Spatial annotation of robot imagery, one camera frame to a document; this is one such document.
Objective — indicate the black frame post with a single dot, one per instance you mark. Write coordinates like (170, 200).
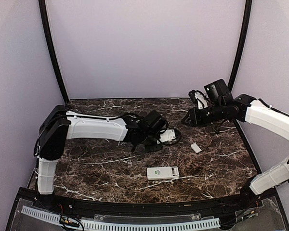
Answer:
(51, 50)
(241, 44)

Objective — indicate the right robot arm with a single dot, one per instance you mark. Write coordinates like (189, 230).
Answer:
(217, 103)

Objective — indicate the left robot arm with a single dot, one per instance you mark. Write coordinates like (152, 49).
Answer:
(62, 125)

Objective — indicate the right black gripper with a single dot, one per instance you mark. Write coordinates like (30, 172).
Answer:
(196, 120)

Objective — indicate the white remote control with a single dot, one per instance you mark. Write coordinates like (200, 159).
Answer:
(162, 173)

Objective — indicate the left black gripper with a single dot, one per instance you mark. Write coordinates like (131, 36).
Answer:
(149, 149)

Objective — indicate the white battery cover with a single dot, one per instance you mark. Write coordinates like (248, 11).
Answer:
(196, 148)

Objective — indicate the right black frame post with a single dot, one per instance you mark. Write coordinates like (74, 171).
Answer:
(241, 44)

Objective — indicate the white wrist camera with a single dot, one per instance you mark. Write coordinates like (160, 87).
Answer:
(167, 135)
(198, 98)

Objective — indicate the left black frame post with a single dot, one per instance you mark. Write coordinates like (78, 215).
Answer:
(51, 50)

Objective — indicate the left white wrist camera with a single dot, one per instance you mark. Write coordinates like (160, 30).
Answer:
(167, 135)

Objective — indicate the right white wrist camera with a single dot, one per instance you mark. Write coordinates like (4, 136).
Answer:
(198, 98)

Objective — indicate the white slotted cable duct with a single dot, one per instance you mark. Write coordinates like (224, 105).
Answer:
(117, 223)

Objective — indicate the black front rail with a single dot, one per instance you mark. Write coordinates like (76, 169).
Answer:
(225, 206)

